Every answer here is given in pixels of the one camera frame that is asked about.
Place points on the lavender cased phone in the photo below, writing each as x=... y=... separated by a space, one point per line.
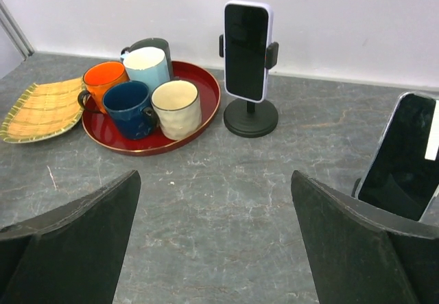
x=247 y=35

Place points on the clear cased black phone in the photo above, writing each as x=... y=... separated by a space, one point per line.
x=403 y=175

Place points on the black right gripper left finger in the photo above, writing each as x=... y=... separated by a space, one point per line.
x=73 y=253

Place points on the orange mug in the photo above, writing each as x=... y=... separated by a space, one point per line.
x=98 y=80

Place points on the light blue mug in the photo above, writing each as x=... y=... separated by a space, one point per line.
x=147 y=65

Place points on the red round tray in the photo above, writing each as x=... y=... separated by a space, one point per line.
x=100 y=127

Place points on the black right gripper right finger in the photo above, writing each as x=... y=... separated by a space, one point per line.
x=361 y=254

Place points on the black round-base phone stand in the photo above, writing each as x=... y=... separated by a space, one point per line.
x=249 y=119

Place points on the woven bamboo tray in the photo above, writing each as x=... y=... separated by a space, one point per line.
x=43 y=111

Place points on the dark blue mug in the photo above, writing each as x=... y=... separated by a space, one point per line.
x=129 y=106

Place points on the left aluminium frame post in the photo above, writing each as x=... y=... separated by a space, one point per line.
x=15 y=33

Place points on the dark grey mug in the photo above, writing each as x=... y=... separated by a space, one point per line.
x=151 y=42

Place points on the cream dimpled mug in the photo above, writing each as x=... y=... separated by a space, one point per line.
x=177 y=104

